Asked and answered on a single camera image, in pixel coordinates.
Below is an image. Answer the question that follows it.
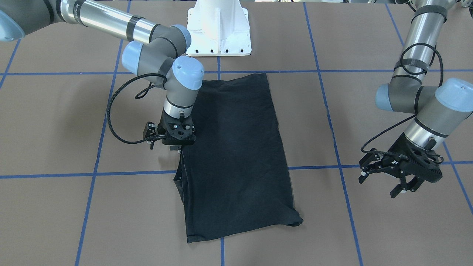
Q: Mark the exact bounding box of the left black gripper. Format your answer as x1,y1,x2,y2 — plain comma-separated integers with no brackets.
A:
358,133,433,198

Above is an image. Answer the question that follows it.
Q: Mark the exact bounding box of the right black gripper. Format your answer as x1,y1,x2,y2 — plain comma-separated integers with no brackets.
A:
143,112,193,150

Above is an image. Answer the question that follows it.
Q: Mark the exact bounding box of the black printed t-shirt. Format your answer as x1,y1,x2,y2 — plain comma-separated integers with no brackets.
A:
174,74,303,243

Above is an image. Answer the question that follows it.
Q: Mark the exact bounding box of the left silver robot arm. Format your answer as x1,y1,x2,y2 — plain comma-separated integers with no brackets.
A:
358,0,473,198

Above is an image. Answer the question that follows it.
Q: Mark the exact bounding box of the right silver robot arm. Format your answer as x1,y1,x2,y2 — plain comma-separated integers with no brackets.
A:
0,0,204,150

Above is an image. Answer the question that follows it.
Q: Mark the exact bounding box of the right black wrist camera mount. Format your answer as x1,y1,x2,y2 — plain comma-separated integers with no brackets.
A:
159,113,197,146

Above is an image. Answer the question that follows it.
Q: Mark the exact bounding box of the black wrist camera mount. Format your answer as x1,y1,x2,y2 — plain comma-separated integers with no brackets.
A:
159,113,197,146
377,143,443,186

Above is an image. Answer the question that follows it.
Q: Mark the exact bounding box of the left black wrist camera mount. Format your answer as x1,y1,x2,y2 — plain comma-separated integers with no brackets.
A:
377,143,443,186

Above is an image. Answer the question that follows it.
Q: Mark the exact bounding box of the black braided cable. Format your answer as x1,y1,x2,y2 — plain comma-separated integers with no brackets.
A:
106,73,169,144
360,42,444,156

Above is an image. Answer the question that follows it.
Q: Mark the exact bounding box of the white pedestal base plate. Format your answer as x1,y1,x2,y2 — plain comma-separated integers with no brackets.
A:
186,0,252,56

